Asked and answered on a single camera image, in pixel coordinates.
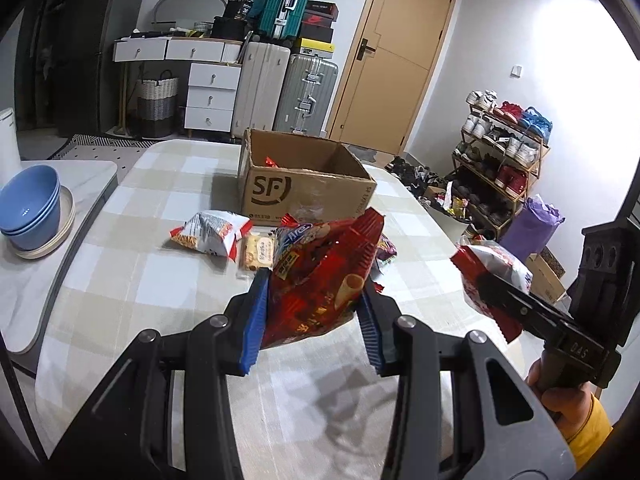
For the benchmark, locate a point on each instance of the white desk with drawers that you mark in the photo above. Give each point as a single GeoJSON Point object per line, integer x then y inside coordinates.
{"type": "Point", "coordinates": [195, 50]}

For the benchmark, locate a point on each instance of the teal suitcase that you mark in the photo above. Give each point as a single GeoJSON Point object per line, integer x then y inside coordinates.
{"type": "Point", "coordinates": [280, 5]}

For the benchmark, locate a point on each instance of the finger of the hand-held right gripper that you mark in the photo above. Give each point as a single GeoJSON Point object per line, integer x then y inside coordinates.
{"type": "Point", "coordinates": [520, 305]}

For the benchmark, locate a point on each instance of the small cardboard box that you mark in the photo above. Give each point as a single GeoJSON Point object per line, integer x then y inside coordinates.
{"type": "Point", "coordinates": [434, 193]}

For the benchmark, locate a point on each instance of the purple candy bag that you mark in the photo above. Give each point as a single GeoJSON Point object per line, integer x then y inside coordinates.
{"type": "Point", "coordinates": [387, 250]}

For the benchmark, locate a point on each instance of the shoe rack with shoes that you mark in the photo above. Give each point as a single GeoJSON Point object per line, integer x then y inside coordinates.
{"type": "Point", "coordinates": [510, 175]}

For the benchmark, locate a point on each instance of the yellow biscuit packet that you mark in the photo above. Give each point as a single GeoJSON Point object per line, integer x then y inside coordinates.
{"type": "Point", "coordinates": [259, 255]}

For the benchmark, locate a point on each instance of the black refrigerator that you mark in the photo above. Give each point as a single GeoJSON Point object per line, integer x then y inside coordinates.
{"type": "Point", "coordinates": [110, 50]}

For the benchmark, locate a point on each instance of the brown cardboard box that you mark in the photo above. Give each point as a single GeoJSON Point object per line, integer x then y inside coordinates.
{"type": "Point", "coordinates": [310, 195]}

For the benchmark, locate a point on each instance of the person's right hand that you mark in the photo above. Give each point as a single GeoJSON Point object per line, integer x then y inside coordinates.
{"type": "Point", "coordinates": [565, 405]}

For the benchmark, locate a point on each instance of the yellow black shoe box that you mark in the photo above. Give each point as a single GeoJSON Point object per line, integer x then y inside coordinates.
{"type": "Point", "coordinates": [312, 47]}

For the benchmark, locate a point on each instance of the cream plate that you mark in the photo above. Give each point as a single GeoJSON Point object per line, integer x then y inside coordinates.
{"type": "Point", "coordinates": [67, 230]}

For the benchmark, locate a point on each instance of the white cylindrical bin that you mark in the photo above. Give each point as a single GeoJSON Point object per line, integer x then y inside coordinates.
{"type": "Point", "coordinates": [9, 145]}

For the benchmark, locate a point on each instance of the silver white red-edged snack bag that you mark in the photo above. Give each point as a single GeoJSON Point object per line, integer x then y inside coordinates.
{"type": "Point", "coordinates": [500, 260]}

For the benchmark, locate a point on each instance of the white marble side table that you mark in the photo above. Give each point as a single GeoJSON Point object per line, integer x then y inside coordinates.
{"type": "Point", "coordinates": [30, 300]}

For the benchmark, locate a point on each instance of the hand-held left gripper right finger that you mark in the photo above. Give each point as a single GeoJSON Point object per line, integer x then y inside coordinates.
{"type": "Point", "coordinates": [372, 345]}

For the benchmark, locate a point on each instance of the grey door mat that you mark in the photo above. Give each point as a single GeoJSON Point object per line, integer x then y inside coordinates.
{"type": "Point", "coordinates": [369, 154]}

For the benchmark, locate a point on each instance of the plain black shoe box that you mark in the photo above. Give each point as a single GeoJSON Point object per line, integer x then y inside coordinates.
{"type": "Point", "coordinates": [316, 34]}

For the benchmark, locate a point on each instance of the purple fabric bag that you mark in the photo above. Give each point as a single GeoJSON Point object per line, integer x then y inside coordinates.
{"type": "Point", "coordinates": [530, 225]}

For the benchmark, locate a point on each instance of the blue bowl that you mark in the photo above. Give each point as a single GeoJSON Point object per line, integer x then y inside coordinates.
{"type": "Point", "coordinates": [50, 244]}
{"type": "Point", "coordinates": [52, 232]}
{"type": "Point", "coordinates": [30, 195]}

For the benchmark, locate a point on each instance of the red crispy snack bag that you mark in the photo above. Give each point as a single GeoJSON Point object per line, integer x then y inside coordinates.
{"type": "Point", "coordinates": [320, 280]}

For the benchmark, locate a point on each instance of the red snack packet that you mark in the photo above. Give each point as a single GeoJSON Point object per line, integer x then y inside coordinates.
{"type": "Point", "coordinates": [272, 161]}

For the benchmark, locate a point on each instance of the patterned black white rug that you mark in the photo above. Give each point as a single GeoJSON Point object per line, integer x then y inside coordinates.
{"type": "Point", "coordinates": [100, 144]}

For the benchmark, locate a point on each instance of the wooden door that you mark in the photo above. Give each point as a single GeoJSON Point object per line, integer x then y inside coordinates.
{"type": "Point", "coordinates": [395, 95]}

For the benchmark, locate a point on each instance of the open cardboard carton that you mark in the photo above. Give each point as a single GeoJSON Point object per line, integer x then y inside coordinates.
{"type": "Point", "coordinates": [547, 275]}

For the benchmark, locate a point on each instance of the white three-drawer unit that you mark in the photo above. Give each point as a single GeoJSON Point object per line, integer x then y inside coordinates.
{"type": "Point", "coordinates": [212, 95]}

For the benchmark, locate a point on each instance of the wooden shoe rack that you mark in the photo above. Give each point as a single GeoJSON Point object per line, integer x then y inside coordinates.
{"type": "Point", "coordinates": [542, 160]}

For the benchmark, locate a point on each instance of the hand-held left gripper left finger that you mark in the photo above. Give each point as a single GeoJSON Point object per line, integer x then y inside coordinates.
{"type": "Point", "coordinates": [252, 330]}

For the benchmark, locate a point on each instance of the pile of dark sandals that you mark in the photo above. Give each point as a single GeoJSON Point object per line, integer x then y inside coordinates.
{"type": "Point", "coordinates": [412, 175]}

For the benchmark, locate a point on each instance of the black bag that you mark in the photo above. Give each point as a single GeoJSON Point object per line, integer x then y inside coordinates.
{"type": "Point", "coordinates": [237, 5]}

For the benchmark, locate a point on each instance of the silver suitcase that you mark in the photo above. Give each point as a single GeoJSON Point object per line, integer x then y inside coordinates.
{"type": "Point", "coordinates": [305, 95]}

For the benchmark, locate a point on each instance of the red black shoe box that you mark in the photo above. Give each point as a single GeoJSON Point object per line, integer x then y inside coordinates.
{"type": "Point", "coordinates": [319, 20]}

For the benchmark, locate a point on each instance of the beige suitcase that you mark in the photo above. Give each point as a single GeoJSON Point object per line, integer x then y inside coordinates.
{"type": "Point", "coordinates": [260, 90]}

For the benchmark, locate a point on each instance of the white trash bin with wrappers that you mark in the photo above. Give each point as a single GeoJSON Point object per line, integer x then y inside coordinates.
{"type": "Point", "coordinates": [455, 210]}

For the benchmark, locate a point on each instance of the person's right forearm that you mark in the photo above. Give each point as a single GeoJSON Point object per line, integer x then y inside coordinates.
{"type": "Point", "coordinates": [592, 435]}

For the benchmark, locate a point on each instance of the white red noodle snack bag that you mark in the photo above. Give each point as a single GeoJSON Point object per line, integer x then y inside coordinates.
{"type": "Point", "coordinates": [210, 232]}

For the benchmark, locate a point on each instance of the woven grey white basket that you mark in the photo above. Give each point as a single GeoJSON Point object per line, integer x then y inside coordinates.
{"type": "Point", "coordinates": [156, 105]}

